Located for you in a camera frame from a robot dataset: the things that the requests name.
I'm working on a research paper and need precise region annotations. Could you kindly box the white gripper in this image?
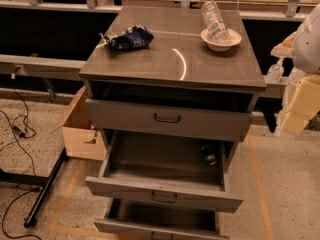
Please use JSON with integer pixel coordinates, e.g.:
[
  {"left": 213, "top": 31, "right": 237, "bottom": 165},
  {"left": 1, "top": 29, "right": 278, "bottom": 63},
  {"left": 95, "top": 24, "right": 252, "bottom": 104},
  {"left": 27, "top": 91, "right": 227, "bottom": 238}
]
[{"left": 270, "top": 4, "right": 320, "bottom": 135}]

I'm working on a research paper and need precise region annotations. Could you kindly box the clear plastic water bottle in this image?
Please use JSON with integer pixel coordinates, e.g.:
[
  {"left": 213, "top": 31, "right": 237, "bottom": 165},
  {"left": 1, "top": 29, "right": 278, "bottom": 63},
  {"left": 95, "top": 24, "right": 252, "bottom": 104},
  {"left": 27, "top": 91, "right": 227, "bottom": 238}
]
[{"left": 201, "top": 0, "right": 229, "bottom": 40}]

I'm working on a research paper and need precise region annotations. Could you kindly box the clear soap dispenser bottle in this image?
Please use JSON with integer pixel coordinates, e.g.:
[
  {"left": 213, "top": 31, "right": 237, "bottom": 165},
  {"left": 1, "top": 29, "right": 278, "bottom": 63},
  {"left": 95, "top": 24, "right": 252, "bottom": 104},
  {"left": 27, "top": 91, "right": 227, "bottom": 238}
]
[{"left": 266, "top": 58, "right": 284, "bottom": 83}]

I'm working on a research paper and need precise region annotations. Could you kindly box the white paper bowl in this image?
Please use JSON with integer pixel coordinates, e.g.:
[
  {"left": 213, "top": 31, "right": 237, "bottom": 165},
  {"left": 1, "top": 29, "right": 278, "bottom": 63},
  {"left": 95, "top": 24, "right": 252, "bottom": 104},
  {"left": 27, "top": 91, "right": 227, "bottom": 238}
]
[{"left": 201, "top": 29, "right": 242, "bottom": 52}]

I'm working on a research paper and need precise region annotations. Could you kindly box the top grey drawer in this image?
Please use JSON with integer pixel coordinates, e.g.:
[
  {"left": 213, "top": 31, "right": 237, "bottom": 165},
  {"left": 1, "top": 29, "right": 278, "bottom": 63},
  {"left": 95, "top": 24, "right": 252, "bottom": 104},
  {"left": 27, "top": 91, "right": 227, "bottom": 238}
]
[{"left": 86, "top": 98, "right": 252, "bottom": 141}]

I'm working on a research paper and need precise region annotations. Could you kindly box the dark can in drawer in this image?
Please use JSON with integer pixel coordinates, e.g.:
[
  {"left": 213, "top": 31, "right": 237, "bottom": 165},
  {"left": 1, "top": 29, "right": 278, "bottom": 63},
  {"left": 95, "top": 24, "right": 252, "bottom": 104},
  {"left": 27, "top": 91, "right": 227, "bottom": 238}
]
[{"left": 201, "top": 143, "right": 218, "bottom": 166}]

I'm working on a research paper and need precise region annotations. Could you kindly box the grey metal drawer cabinet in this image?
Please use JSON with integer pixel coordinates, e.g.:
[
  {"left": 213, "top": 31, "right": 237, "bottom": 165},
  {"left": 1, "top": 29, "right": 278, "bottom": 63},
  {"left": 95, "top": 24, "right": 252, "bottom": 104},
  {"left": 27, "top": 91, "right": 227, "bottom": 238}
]
[{"left": 78, "top": 5, "right": 267, "bottom": 240}]

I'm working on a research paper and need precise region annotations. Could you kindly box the middle open grey drawer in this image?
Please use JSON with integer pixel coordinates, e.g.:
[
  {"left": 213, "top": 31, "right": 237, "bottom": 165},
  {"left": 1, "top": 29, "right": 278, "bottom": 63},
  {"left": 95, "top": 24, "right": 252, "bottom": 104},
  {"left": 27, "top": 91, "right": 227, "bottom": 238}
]
[{"left": 86, "top": 132, "right": 242, "bottom": 213}]

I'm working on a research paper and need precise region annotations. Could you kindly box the open grey drawer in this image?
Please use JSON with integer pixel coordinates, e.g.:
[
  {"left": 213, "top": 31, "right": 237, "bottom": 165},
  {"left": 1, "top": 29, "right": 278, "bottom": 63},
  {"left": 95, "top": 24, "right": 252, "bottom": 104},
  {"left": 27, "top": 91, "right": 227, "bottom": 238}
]
[
  {"left": 94, "top": 199, "right": 230, "bottom": 240},
  {"left": 86, "top": 132, "right": 242, "bottom": 213}
]

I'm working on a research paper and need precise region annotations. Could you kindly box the crumpled blue chip bag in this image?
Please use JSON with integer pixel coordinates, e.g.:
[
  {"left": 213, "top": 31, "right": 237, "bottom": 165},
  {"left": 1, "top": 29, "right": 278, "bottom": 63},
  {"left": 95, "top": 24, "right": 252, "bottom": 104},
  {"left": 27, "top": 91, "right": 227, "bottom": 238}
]
[{"left": 102, "top": 25, "right": 154, "bottom": 51}]

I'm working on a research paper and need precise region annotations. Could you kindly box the bottom open grey drawer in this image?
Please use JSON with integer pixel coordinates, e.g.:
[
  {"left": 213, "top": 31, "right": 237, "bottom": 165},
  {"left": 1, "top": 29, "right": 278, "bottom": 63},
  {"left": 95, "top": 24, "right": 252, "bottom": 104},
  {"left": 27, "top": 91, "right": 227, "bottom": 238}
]
[{"left": 94, "top": 199, "right": 230, "bottom": 240}]

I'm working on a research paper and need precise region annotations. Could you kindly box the cardboard box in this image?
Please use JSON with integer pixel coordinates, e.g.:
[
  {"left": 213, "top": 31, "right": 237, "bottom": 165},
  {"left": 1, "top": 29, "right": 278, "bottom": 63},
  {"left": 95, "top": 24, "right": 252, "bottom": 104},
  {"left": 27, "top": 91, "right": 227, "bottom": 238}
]
[{"left": 52, "top": 86, "right": 107, "bottom": 161}]

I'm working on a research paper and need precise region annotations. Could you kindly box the black metal stand leg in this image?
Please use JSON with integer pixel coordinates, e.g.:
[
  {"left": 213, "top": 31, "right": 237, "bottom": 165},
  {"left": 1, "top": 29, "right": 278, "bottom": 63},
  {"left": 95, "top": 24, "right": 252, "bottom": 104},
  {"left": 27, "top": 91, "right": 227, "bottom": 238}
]
[{"left": 0, "top": 149, "right": 67, "bottom": 228}]

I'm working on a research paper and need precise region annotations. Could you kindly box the black floor cable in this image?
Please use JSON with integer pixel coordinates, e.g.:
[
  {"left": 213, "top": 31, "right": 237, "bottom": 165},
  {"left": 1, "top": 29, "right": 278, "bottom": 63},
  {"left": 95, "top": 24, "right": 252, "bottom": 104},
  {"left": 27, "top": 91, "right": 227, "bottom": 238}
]
[{"left": 0, "top": 68, "right": 44, "bottom": 240}]

